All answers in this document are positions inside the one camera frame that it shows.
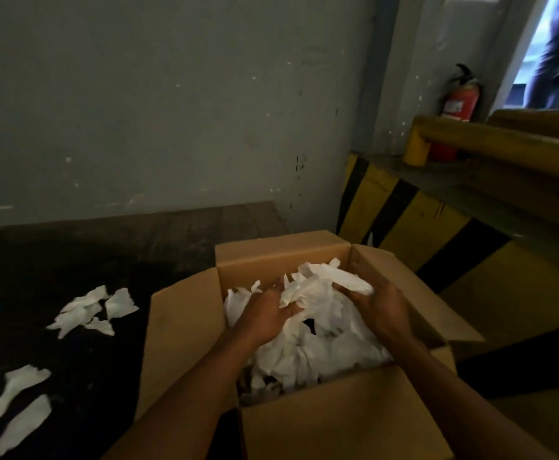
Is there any person's right hand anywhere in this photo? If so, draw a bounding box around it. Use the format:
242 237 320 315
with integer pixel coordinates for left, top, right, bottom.
333 281 412 342

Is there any person's left hand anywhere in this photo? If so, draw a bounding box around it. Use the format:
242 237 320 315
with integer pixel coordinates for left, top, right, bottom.
234 278 305 349

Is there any white paper bundle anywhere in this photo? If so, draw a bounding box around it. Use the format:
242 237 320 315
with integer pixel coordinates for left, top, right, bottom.
279 257 375 326

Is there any person's right forearm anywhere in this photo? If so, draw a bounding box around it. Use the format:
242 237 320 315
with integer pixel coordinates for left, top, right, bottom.
379 326 559 460

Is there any person's left forearm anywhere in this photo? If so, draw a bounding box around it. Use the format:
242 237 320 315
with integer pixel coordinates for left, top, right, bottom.
101 326 271 460

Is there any pile of white paper scraps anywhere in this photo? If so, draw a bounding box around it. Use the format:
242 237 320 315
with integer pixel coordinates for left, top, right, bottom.
223 278 395 406

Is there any yellow black striped ledge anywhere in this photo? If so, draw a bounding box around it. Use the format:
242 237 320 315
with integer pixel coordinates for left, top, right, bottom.
335 152 559 460

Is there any open brown cardboard box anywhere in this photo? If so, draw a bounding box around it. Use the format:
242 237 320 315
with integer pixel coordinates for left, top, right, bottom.
134 230 486 460

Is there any red fire extinguisher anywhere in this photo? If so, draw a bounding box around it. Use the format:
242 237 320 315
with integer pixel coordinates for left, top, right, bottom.
428 63 484 163

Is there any long torn white paper piece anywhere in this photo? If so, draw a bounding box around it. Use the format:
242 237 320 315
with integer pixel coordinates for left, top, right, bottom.
0 395 53 457
0 364 52 434

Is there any yellow metal guard rail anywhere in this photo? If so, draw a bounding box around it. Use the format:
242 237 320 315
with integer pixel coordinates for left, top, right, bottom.
402 109 559 188

